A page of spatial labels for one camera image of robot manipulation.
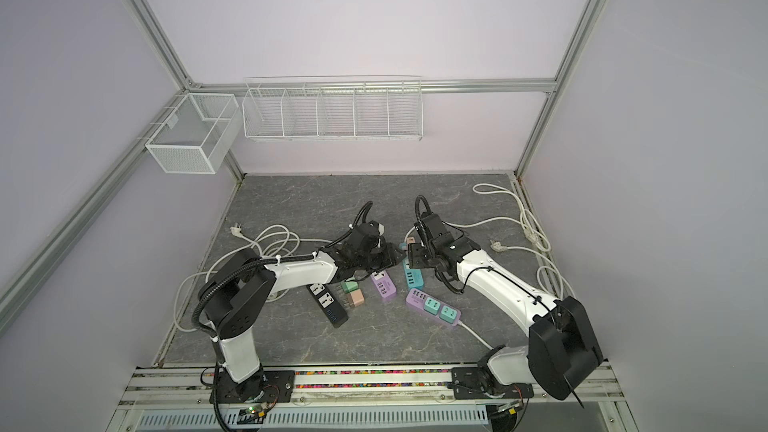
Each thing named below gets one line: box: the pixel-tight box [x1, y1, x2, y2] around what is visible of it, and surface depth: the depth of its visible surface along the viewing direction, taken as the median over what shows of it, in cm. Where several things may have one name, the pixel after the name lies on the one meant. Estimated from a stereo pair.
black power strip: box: [306, 283, 349, 329], surface depth 86 cm
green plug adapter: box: [341, 280, 359, 293], surface depth 90 cm
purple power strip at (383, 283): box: [370, 270, 397, 299], surface depth 90 cm
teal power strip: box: [402, 256, 424, 290], surface depth 91 cm
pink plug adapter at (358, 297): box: [350, 288, 365, 307], surface depth 88 cm
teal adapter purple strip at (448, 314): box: [439, 305, 458, 324], surface depth 80 cm
